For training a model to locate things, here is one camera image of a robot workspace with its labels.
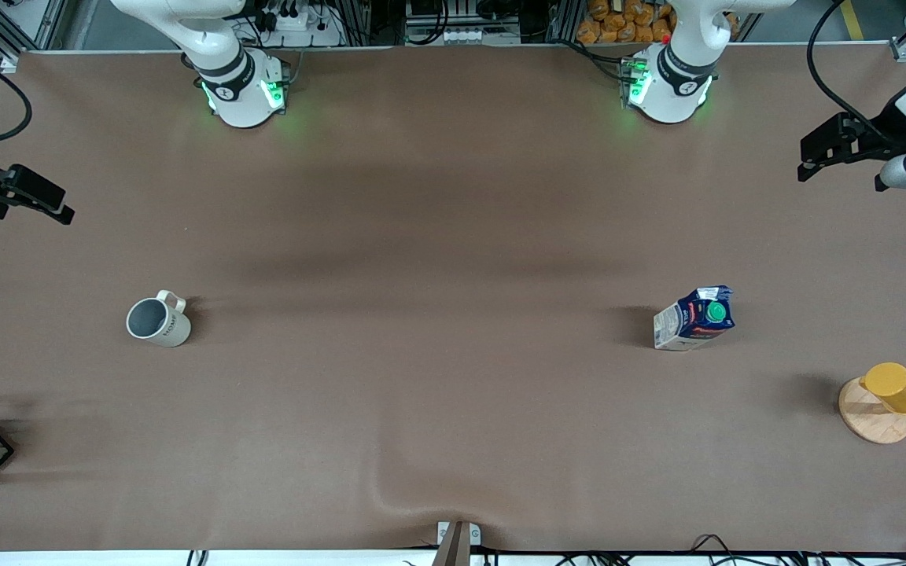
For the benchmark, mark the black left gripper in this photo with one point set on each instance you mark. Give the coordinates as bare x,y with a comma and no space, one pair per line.
890,134

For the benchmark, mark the cream mug with grey inside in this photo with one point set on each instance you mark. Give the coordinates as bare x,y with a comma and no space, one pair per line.
158,321

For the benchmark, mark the blue whole milk carton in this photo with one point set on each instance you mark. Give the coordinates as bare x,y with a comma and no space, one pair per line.
697,318

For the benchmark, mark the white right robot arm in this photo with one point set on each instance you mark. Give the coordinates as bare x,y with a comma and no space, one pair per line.
237,94

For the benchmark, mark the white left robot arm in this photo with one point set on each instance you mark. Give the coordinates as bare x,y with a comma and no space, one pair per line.
669,82

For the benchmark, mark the yellow plastic cup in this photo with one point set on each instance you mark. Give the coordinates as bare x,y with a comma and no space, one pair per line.
900,387

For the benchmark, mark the round wooden cup stand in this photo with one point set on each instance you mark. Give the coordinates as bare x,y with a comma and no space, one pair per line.
870,420

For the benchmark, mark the bag of orange snacks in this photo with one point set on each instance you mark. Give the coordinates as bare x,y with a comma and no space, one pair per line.
622,22

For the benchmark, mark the white power strip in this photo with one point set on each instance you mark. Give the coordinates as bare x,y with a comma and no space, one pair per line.
300,23

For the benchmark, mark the white connector block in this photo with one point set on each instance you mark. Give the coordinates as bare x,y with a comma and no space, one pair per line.
461,34

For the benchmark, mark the brown table cloth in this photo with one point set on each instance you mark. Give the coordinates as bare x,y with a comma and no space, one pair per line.
437,236

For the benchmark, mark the grey metal bracket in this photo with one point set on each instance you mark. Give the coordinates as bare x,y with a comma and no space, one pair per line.
458,542

